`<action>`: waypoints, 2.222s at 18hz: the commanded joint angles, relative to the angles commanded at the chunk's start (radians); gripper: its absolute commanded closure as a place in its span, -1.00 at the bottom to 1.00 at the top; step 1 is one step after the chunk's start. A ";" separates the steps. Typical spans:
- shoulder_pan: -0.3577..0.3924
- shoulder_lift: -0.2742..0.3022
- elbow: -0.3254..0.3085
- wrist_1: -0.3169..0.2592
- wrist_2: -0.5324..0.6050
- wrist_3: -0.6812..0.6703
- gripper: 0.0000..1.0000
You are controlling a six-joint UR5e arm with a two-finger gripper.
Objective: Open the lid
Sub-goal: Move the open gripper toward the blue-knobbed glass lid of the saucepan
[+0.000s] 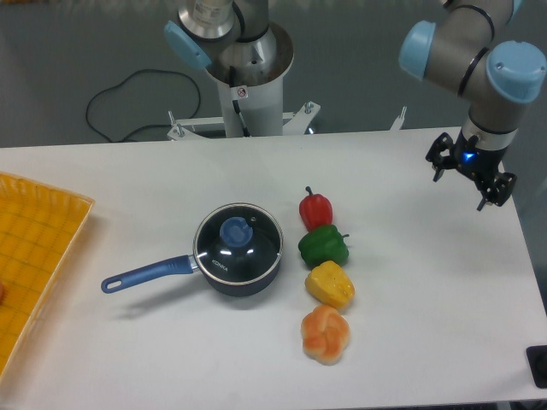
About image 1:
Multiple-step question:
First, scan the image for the dark blue saucepan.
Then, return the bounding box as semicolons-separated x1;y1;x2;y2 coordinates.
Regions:
101;245;279;297

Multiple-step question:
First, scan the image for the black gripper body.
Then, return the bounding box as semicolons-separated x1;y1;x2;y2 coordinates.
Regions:
451;131;507;181

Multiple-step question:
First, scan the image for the black floor cable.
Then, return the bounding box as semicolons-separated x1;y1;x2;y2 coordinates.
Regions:
85;68;202;144

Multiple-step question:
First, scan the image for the black corner device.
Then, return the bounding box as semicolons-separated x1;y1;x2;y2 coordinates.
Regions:
526;345;547;389

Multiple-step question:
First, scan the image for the yellow bell pepper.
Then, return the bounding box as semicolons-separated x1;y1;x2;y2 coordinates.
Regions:
304;261;355;310

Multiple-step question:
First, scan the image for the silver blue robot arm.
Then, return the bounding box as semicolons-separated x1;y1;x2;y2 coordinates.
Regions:
164;1;546;206

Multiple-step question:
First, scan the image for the yellow woven basket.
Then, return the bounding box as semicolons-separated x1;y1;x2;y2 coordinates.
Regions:
1;172;95;374

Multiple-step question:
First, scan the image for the red bell pepper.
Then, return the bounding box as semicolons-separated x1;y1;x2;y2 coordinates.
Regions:
298;186;333;231

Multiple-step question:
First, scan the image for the glass pot lid blue knob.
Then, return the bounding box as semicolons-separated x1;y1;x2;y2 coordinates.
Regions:
193;202;285;285

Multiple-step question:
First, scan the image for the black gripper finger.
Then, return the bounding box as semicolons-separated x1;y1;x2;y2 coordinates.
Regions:
475;172;516;210
426;132;456;182

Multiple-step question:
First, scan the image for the green bell pepper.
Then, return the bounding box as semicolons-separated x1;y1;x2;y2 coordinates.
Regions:
298;225;350;268

